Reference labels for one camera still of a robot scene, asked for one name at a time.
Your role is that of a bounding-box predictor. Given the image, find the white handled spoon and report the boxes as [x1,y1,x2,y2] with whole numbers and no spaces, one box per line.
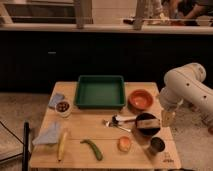
[112,115,136,123]

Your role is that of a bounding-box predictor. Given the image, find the person in background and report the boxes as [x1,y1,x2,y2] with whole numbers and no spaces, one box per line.
[169,0,213,26]

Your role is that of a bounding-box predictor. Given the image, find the white cup with nuts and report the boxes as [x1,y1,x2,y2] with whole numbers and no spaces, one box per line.
[55,101,71,117]

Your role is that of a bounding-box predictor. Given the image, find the orange peach fruit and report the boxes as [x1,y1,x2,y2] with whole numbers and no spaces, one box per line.
[118,136,132,152]

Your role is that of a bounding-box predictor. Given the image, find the dark metal cup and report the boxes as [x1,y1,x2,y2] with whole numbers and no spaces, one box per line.
[149,137,165,155]

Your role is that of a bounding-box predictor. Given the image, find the metal fork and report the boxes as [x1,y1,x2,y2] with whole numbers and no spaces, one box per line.
[102,120,131,133]

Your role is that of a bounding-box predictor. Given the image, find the blue sponge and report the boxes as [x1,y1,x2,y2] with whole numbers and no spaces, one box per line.
[48,93,64,109]

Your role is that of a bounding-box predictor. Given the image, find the orange bowl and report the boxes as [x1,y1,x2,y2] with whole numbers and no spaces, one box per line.
[128,89,153,110]

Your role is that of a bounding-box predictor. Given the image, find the black bowl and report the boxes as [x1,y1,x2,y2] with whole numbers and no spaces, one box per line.
[135,113,160,136]

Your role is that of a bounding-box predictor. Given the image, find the black cable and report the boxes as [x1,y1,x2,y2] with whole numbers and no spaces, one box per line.
[0,120,25,145]

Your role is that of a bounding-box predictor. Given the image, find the grey blue cloth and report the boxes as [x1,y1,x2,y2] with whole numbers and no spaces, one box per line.
[32,122,60,145]

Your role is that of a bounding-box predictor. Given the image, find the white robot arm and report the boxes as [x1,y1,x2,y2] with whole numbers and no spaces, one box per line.
[158,63,213,128]

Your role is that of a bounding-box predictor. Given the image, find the green plastic tray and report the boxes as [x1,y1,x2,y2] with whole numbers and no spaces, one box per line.
[74,75,126,109]

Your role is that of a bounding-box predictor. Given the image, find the wooden block in bowl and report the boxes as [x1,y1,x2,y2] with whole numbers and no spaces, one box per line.
[137,119,160,129]

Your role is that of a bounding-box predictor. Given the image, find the black pole stand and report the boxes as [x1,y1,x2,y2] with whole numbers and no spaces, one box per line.
[22,122,30,171]

